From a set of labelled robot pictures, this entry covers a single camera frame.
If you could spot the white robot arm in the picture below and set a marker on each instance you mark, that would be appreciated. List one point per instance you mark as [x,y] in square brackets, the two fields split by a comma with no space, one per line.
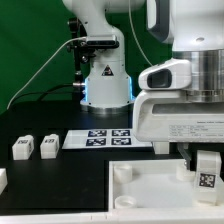
[195,30]

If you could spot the white square tabletop part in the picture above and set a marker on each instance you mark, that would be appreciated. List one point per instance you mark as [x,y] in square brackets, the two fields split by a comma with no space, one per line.
[154,184]

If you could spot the white sheet with tags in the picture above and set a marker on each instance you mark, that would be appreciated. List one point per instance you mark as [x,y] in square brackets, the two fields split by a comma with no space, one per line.
[102,138]

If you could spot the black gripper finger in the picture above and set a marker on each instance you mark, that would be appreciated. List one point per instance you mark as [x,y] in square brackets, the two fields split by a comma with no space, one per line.
[183,149]

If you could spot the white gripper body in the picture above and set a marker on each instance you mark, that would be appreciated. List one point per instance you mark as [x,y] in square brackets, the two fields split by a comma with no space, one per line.
[165,116]

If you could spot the white block at left edge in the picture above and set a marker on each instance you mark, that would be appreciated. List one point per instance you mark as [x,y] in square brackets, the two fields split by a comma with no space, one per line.
[3,180]

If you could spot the white L-shaped obstacle fence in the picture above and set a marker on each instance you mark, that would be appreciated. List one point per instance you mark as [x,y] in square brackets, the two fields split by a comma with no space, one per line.
[192,215]

